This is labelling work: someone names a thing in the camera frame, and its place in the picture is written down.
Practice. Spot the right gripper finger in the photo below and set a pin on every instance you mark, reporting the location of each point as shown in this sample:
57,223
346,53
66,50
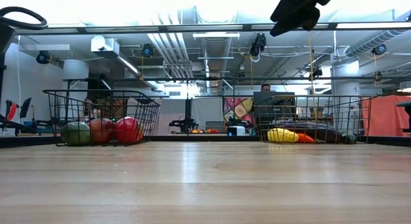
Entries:
292,20

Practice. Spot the purple eggplant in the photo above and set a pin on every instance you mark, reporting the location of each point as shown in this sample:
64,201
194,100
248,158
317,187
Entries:
316,130

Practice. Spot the yellow banana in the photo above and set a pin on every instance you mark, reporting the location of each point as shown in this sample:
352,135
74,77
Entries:
282,135

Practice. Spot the orange carrot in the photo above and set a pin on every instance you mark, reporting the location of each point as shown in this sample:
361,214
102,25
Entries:
305,139

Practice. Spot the green cucumber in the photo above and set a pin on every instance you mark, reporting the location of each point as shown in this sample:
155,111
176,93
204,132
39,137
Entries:
349,139

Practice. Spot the dark red apple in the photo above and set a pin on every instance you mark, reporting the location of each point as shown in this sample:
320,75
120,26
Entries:
101,131

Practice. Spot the green avocado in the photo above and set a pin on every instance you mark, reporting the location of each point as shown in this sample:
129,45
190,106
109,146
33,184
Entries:
75,133

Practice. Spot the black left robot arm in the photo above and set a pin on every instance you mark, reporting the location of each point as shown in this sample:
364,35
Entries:
6,38

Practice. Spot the black hanging ceiling device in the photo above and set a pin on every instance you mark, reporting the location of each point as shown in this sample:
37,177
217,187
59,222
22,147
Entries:
258,44

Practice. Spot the person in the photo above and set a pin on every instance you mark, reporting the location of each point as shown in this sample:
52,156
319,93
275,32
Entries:
90,110
265,88

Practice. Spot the dark screen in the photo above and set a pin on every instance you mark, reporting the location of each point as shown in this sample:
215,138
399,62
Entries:
273,100

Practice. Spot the black round ceiling device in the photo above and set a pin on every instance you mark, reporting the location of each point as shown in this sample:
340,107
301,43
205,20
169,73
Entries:
147,50
379,49
43,57

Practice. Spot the colourful patterned tapestry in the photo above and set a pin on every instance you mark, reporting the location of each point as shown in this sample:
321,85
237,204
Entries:
239,110

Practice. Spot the white and black box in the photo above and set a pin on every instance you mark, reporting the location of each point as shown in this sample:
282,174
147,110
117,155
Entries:
236,131

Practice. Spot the orange cloth partition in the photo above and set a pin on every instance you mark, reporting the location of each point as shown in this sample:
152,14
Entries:
385,115

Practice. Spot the black distant stand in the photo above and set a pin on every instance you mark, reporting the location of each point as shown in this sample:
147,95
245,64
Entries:
188,111

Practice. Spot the white ceiling unit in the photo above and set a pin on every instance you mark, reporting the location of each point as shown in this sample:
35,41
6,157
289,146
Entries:
104,44

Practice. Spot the black monitor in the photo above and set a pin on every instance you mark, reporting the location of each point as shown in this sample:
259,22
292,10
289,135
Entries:
25,106

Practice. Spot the red and black distant robot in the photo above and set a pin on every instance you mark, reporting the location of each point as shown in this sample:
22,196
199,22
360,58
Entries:
12,110

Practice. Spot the silver ribbed duct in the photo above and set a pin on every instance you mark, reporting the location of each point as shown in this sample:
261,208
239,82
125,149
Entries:
369,42

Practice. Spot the silver ceiling duct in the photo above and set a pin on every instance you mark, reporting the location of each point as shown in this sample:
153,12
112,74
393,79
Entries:
215,57

